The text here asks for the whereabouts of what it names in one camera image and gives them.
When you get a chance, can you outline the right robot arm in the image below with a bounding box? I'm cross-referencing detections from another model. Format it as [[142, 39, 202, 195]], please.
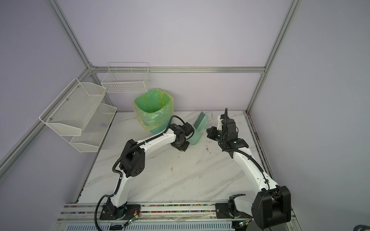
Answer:
[[206, 112, 292, 230]]

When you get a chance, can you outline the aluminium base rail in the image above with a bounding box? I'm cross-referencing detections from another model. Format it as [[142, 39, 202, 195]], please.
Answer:
[[53, 200, 303, 231]]

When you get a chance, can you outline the white mesh two-tier shelf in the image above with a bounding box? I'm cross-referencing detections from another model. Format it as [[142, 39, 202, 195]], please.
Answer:
[[39, 79, 117, 153]]

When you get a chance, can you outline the green plastic dustpan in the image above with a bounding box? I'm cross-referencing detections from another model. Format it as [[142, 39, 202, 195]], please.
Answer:
[[188, 130, 203, 145]]

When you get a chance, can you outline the yellow-green bin liner bag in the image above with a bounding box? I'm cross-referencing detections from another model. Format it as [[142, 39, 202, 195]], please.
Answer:
[[132, 88, 175, 131]]

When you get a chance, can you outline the green plastic trash bin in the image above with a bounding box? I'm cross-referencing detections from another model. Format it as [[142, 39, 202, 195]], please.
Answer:
[[134, 89, 175, 135]]

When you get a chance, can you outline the white wire basket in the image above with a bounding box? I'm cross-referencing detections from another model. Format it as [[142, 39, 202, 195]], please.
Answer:
[[101, 62, 151, 93]]

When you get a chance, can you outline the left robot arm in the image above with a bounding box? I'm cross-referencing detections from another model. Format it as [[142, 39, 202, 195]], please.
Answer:
[[94, 122, 195, 220]]

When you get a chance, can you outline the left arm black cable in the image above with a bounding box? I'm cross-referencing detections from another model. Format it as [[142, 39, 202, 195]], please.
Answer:
[[93, 115, 186, 231]]

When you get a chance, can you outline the green hand brush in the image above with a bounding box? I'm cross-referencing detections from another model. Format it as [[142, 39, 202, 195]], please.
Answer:
[[194, 112, 209, 131]]

